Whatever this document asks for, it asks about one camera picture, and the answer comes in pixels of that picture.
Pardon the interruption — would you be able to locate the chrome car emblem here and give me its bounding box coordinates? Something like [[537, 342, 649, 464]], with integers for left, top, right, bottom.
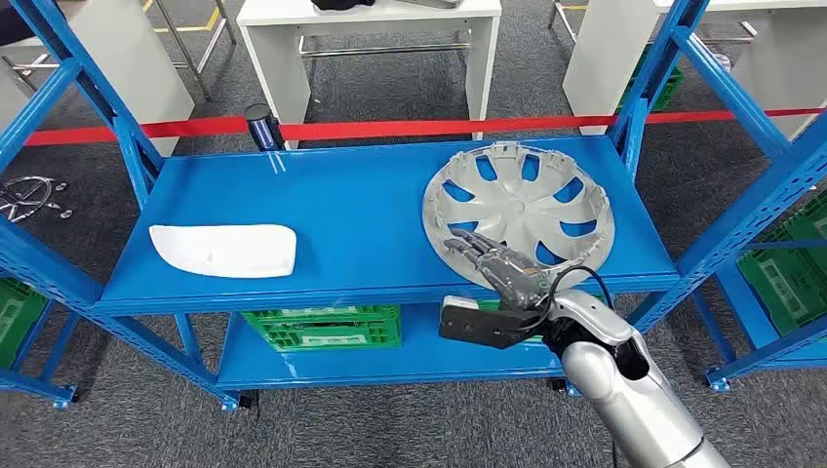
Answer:
[[0, 175, 73, 225]]

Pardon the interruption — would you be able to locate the black object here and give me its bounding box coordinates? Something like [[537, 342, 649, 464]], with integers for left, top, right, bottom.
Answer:
[[309, 0, 377, 12]]

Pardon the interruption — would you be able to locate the black stanchion post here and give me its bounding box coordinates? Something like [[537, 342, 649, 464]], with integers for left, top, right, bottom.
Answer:
[[244, 102, 286, 153]]

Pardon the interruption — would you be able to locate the white table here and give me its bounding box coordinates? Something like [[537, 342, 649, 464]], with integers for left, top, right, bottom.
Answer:
[[236, 0, 502, 151], [0, 0, 196, 156], [562, 0, 827, 140]]

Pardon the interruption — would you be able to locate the red barrier tape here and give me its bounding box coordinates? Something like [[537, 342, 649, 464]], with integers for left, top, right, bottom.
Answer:
[[24, 106, 827, 147]]

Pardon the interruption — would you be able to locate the grey plastic wheel cover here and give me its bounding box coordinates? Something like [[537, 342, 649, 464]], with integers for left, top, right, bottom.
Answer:
[[421, 141, 616, 292]]

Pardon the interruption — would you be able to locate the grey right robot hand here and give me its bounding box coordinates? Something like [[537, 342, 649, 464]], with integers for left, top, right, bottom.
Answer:
[[443, 228, 560, 314]]

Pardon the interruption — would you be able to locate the white plastic mirror cover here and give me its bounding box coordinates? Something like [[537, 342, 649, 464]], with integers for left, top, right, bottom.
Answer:
[[148, 223, 298, 280]]

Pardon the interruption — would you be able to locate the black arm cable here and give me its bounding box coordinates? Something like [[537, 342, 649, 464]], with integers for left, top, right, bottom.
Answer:
[[520, 264, 615, 332]]

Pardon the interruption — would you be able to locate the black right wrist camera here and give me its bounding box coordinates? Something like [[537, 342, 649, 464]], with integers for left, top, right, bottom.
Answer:
[[438, 294, 550, 351]]

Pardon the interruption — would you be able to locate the chrome metal frame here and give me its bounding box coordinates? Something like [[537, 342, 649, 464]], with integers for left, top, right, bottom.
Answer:
[[141, 0, 238, 102], [0, 55, 66, 93]]

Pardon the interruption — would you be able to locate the blue metal shelf rack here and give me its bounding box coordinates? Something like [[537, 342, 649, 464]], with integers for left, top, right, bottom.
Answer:
[[704, 239, 827, 394], [0, 0, 827, 414], [0, 257, 79, 410]]

